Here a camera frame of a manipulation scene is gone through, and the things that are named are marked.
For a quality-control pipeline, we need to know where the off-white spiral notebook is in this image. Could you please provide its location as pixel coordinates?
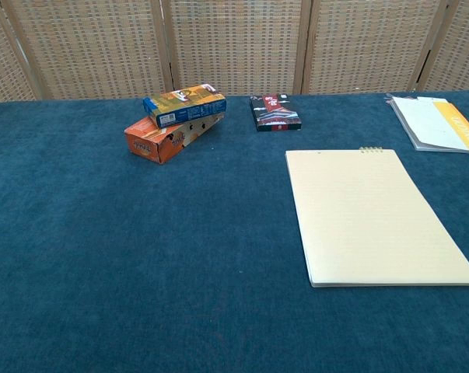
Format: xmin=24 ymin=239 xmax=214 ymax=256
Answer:
xmin=285 ymin=146 xmax=469 ymax=289

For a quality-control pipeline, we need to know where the black red printed box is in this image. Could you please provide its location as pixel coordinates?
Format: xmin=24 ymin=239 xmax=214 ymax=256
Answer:
xmin=250 ymin=93 xmax=303 ymax=132

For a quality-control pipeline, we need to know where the blue yellow cardboard box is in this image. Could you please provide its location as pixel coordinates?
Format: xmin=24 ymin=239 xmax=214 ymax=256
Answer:
xmin=142 ymin=84 xmax=228 ymax=130

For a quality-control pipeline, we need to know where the orange cardboard box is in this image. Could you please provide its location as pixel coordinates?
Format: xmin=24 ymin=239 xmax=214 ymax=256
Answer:
xmin=124 ymin=112 xmax=225 ymax=166

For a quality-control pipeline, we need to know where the blue table cloth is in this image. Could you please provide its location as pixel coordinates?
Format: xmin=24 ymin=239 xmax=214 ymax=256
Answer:
xmin=0 ymin=89 xmax=469 ymax=373

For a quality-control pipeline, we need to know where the woven rattan screen panel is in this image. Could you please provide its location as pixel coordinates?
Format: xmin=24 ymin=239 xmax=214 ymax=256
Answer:
xmin=0 ymin=0 xmax=37 ymax=103
xmin=159 ymin=0 xmax=312 ymax=97
xmin=295 ymin=0 xmax=453 ymax=96
xmin=408 ymin=0 xmax=469 ymax=93
xmin=0 ymin=0 xmax=173 ymax=102

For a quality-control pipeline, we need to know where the stack of papers and folders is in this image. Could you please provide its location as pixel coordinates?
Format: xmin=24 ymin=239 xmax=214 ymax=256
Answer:
xmin=384 ymin=92 xmax=469 ymax=155

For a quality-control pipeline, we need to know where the white paper sheet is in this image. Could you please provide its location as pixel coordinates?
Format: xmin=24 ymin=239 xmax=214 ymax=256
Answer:
xmin=389 ymin=96 xmax=469 ymax=150

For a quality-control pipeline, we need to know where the white yellow Lenovo booklet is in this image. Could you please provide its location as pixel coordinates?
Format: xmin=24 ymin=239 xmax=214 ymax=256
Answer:
xmin=432 ymin=99 xmax=469 ymax=153

